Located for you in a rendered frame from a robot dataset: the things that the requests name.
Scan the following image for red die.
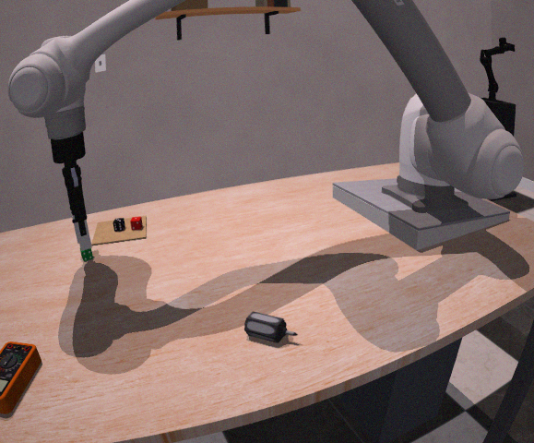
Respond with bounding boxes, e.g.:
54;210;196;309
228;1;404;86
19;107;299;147
130;217;143;230

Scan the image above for green die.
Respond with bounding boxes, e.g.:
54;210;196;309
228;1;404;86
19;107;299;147
80;248;93;261

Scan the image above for tan mat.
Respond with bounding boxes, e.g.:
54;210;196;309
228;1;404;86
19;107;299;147
92;215;147;245

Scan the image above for orange digital multimeter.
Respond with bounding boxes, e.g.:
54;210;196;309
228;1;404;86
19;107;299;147
0;341;42;414

